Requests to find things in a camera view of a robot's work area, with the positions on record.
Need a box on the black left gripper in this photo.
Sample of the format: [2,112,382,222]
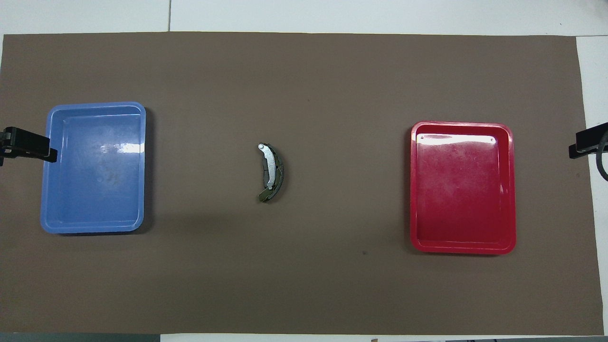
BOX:
[0,127,58,167]

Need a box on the blue plastic tray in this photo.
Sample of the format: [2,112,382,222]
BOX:
[40,101,147,234]

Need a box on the red plastic tray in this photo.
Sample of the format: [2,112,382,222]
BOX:
[410,121,517,255]

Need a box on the brown table mat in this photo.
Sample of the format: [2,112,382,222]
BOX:
[0,31,605,335]

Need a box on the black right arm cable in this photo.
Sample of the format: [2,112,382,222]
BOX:
[595,128,608,182]

